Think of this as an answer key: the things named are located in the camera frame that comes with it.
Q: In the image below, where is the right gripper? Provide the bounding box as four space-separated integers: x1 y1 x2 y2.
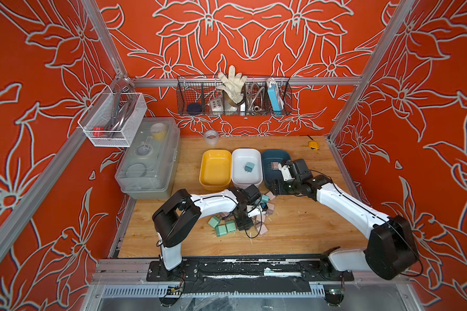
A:
266 178 301 195

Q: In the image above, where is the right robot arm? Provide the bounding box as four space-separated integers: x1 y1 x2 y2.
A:
269 159 420 281

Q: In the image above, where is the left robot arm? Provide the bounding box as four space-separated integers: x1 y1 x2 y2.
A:
152 185 267 271

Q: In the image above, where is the dark teal storage bin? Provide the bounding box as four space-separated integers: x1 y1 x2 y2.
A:
261 149 297 192

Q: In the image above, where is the white storage bin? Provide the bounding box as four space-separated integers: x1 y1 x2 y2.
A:
232 149 263 189

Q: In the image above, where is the yellow storage bin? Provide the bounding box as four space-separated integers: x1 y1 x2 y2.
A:
199 149 232 192

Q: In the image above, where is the light blue box in basket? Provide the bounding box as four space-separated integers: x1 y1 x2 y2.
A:
266 78 284 115

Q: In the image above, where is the clear plastic lidded box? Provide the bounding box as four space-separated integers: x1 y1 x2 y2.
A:
115 117 180 200

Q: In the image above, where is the yellow cup in clear box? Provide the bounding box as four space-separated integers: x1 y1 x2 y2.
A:
150 123 167 141

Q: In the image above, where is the green plug front middle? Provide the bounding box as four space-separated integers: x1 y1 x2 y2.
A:
225 220 237 233

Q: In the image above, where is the green plug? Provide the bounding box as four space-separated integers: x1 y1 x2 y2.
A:
225 220 237 233
208 216 221 228
215 225 228 237

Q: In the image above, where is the pink plug front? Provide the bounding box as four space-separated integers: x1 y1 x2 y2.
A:
257 223 268 236

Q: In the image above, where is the yellow tape measure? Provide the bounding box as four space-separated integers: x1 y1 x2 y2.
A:
308 141 320 150

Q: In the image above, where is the green plug far left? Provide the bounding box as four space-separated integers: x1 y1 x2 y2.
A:
208 216 221 228

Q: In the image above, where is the green plug front left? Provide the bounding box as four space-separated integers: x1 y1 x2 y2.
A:
215 225 228 237

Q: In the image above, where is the clear tape roll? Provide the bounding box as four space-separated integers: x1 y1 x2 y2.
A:
203 130 219 146

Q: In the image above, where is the white power strip in basket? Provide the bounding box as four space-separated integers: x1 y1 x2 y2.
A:
208 96 224 115

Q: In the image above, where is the cream rubber glove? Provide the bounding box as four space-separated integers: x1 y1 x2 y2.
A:
217 65 248 104

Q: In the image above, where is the red item in white basket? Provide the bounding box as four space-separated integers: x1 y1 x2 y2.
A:
92 126 105 137

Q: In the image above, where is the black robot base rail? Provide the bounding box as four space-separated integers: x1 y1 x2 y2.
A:
146 254 354 294

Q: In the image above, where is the black wire wall basket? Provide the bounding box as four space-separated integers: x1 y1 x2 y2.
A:
176 74 294 117

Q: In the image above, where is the white wire wall basket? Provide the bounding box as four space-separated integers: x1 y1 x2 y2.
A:
78 90 147 148

